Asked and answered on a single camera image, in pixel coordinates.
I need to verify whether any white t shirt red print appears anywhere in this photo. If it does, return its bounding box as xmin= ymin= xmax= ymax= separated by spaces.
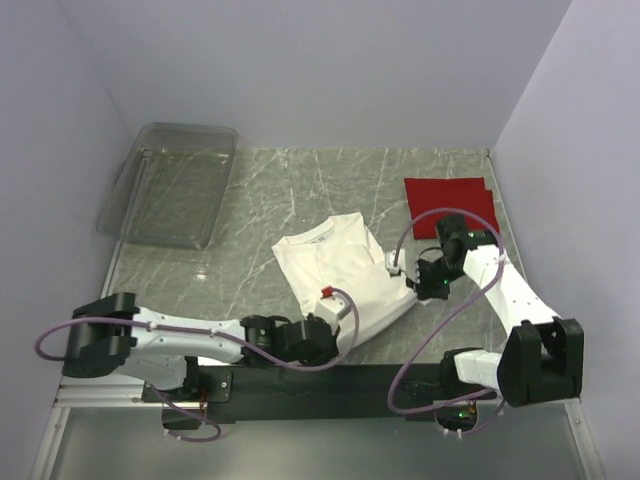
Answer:
xmin=272 ymin=212 xmax=417 ymax=354

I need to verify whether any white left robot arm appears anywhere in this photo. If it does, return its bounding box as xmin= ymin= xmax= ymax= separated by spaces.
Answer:
xmin=62 ymin=292 xmax=351 ymax=395

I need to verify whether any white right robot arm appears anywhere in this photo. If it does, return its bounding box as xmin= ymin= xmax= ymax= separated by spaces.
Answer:
xmin=407 ymin=208 xmax=584 ymax=407

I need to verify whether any folded red t shirt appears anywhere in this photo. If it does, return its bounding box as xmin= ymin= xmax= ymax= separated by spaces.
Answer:
xmin=404 ymin=177 xmax=500 ymax=232

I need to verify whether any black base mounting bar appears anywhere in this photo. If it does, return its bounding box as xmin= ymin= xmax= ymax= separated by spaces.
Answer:
xmin=142 ymin=363 xmax=499 ymax=426

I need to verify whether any clear plastic bin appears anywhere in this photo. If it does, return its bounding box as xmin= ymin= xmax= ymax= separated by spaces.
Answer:
xmin=96 ymin=122 xmax=239 ymax=250

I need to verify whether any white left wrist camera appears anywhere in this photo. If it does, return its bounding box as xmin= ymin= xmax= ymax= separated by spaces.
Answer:
xmin=313 ymin=286 xmax=351 ymax=325

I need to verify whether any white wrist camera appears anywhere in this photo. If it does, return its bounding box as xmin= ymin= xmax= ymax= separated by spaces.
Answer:
xmin=313 ymin=286 xmax=351 ymax=325
xmin=384 ymin=248 xmax=419 ymax=290

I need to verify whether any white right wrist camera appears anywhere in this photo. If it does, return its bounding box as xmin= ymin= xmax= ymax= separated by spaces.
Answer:
xmin=384 ymin=248 xmax=419 ymax=290

